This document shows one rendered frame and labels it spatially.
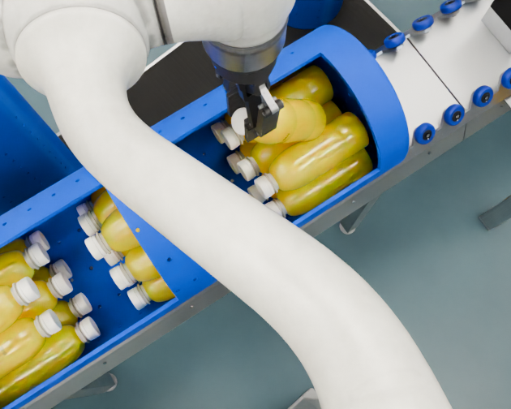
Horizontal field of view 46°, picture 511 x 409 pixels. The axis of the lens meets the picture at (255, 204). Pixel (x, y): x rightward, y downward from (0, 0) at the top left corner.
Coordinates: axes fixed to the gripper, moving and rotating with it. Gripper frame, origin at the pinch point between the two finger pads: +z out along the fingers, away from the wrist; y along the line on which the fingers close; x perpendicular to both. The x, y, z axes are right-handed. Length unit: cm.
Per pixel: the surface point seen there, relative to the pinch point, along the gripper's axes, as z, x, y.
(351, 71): 8.8, -19.9, 0.1
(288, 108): 5.9, -7.2, -0.5
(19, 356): 19, 48, -8
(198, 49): 118, -25, 74
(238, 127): 2.5, 1.4, -0.3
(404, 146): 17.6, -23.1, -13.1
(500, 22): 35, -64, 1
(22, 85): 133, 36, 105
